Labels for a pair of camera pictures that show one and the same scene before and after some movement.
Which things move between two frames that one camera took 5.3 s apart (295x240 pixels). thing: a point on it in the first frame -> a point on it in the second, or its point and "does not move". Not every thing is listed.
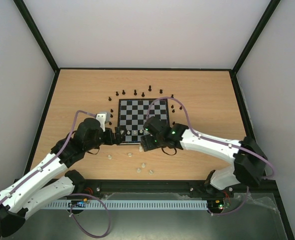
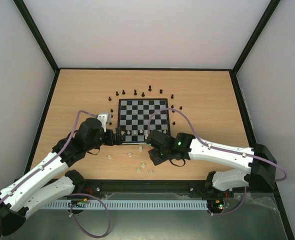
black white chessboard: x=132 y=113 does not move
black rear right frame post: x=270 y=9 does not move
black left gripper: x=118 y=139 does not move
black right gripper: x=148 y=143 -> x=150 y=139
